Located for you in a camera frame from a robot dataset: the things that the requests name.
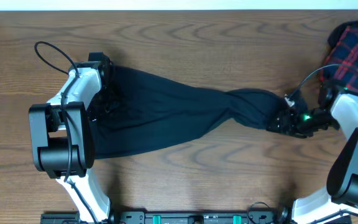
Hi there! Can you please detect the black leggings red waistband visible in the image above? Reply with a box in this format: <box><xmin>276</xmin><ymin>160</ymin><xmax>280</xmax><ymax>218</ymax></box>
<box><xmin>89</xmin><ymin>65</ymin><xmax>287</xmax><ymax>159</ymax></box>

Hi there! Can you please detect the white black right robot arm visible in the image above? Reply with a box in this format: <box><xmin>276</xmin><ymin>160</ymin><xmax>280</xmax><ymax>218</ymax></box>
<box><xmin>267</xmin><ymin>80</ymin><xmax>358</xmax><ymax>223</ymax></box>

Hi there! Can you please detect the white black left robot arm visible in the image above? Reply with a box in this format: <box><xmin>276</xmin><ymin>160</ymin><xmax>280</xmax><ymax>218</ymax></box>
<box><xmin>29</xmin><ymin>60</ymin><xmax>111</xmax><ymax>223</ymax></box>

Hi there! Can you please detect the red navy plaid garment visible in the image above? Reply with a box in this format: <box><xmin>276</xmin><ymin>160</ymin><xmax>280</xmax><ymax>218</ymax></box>
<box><xmin>319</xmin><ymin>21</ymin><xmax>358</xmax><ymax>91</ymax></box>

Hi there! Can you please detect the black mounting rail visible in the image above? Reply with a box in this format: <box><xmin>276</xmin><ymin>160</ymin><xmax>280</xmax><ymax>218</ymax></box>
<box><xmin>40</xmin><ymin>207</ymin><xmax>351</xmax><ymax>224</ymax></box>

